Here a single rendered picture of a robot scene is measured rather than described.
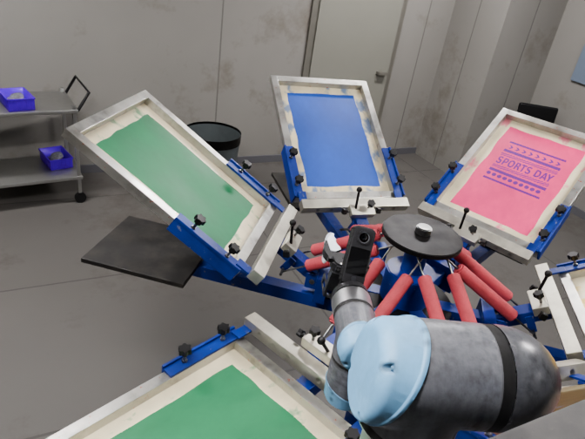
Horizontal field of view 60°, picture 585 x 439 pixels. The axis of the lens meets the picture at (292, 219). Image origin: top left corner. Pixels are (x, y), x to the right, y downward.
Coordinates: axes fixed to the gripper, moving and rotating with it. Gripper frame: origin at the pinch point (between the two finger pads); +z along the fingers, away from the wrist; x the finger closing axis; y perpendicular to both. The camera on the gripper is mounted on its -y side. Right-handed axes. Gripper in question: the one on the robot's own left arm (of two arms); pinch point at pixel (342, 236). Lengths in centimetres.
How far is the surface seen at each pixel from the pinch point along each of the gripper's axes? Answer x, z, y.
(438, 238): 56, 67, 28
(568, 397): 72, -5, 29
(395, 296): 41, 47, 45
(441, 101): 207, 499, 64
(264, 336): -2, 37, 66
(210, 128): -48, 361, 118
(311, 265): 14, 71, 55
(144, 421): -35, 5, 78
